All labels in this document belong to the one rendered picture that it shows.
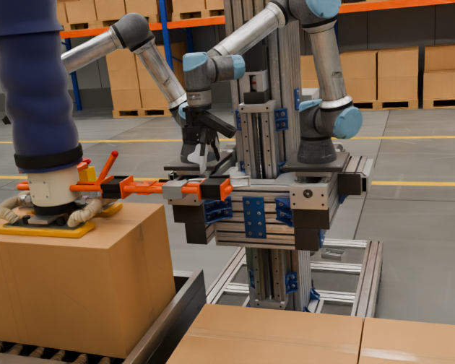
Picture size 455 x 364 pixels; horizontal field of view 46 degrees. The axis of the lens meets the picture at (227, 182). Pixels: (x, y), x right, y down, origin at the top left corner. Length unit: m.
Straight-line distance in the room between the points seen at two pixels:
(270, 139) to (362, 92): 6.60
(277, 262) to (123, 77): 7.95
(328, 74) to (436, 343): 0.94
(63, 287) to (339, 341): 0.92
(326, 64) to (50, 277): 1.15
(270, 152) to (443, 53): 7.09
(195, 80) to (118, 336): 0.86
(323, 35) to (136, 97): 8.25
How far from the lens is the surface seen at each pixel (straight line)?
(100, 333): 1.87
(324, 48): 1.83
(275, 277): 2.39
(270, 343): 1.86
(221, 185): 1.62
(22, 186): 2.02
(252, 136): 2.18
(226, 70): 1.62
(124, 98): 10.05
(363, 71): 8.67
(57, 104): 1.83
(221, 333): 1.93
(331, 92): 1.87
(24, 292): 1.97
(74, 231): 1.81
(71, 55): 2.11
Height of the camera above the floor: 1.59
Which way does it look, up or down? 17 degrees down
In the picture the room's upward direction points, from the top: 5 degrees counter-clockwise
